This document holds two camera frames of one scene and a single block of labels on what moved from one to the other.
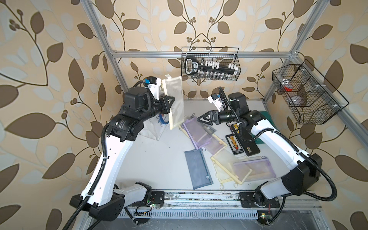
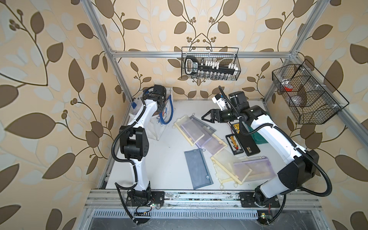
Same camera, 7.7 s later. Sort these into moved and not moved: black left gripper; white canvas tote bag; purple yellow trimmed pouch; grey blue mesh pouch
Moved: black left gripper
Not moved: purple yellow trimmed pouch; grey blue mesh pouch; white canvas tote bag
